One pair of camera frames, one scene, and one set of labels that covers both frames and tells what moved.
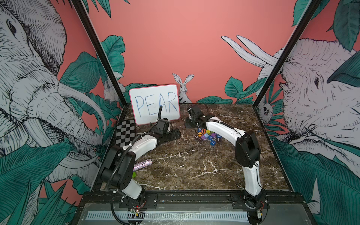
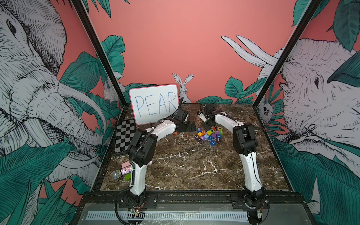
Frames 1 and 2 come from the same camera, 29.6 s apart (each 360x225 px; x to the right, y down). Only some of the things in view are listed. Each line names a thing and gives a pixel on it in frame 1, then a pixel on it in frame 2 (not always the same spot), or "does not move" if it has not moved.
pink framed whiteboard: [146, 102] does not move
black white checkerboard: [125, 133] does not move
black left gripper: [173, 137] → [189, 128]
